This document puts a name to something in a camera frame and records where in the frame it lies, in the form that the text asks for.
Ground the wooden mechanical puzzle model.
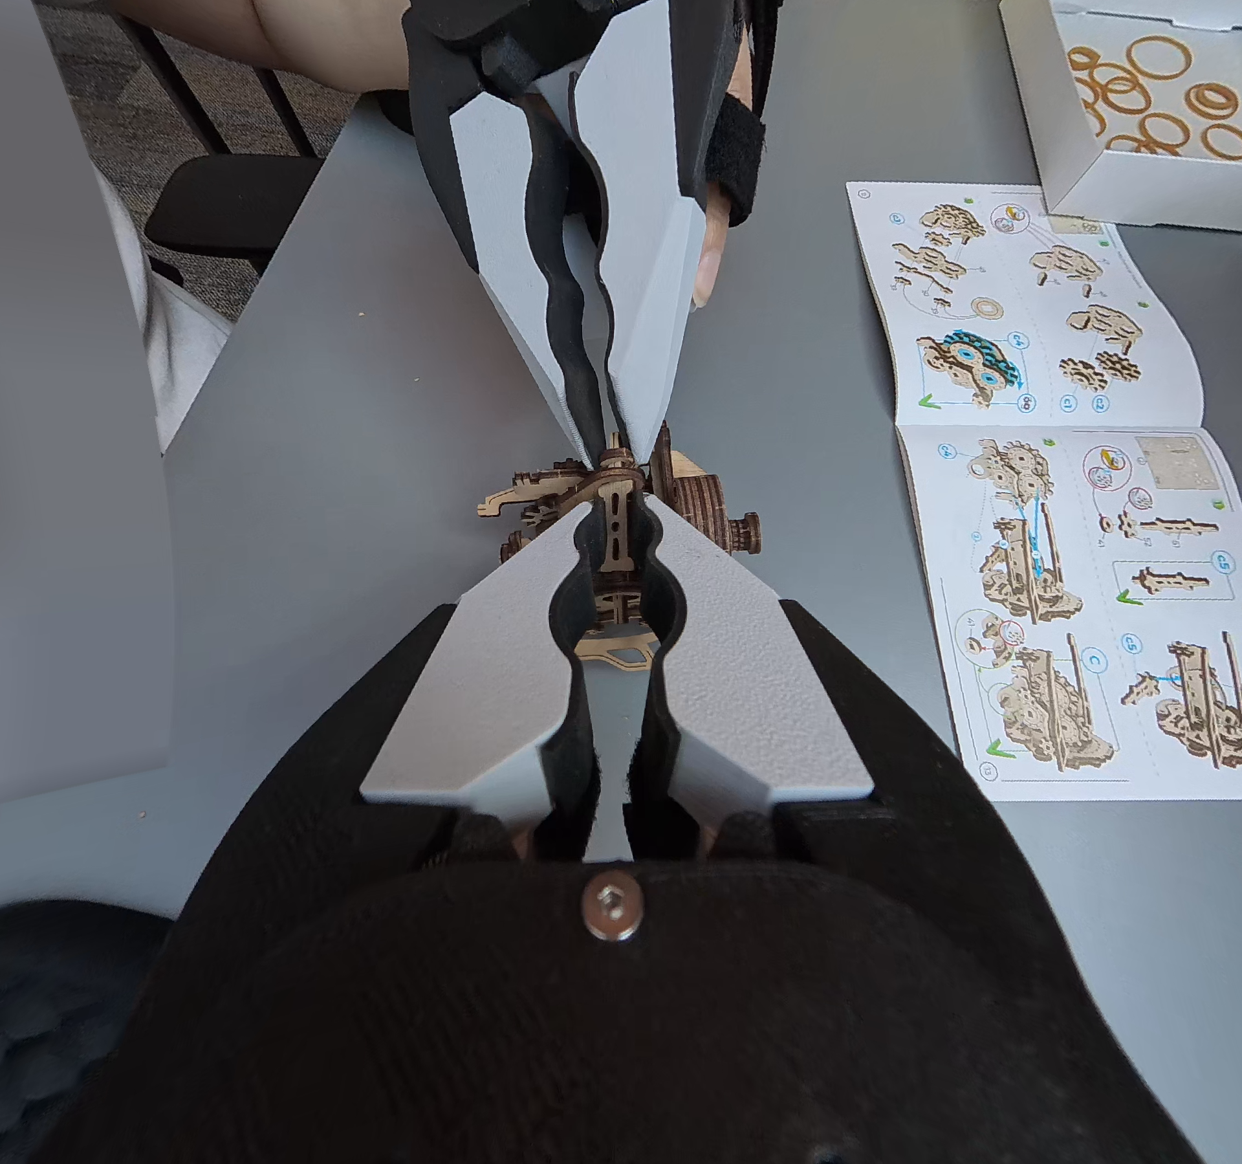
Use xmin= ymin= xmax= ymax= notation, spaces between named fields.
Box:
xmin=476 ymin=421 xmax=762 ymax=673

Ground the assembly instruction booklet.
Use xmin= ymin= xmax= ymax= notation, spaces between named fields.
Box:
xmin=845 ymin=179 xmax=1242 ymax=804

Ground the pile of wooden rings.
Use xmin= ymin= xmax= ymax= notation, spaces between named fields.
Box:
xmin=1066 ymin=34 xmax=1242 ymax=165

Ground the grey desk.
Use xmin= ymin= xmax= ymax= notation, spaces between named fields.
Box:
xmin=0 ymin=0 xmax=1242 ymax=1164

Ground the person's left hand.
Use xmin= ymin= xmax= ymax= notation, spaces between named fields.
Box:
xmin=691 ymin=189 xmax=734 ymax=314

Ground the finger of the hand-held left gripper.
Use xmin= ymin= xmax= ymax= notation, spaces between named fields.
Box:
xmin=567 ymin=0 xmax=704 ymax=466
xmin=449 ymin=92 xmax=617 ymax=466

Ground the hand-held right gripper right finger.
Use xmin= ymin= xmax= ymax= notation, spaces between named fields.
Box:
xmin=624 ymin=499 xmax=876 ymax=864

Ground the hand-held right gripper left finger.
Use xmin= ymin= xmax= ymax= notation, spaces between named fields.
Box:
xmin=357 ymin=499 xmax=598 ymax=864

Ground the white cardboard box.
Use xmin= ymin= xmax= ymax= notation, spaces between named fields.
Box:
xmin=1000 ymin=0 xmax=1242 ymax=235

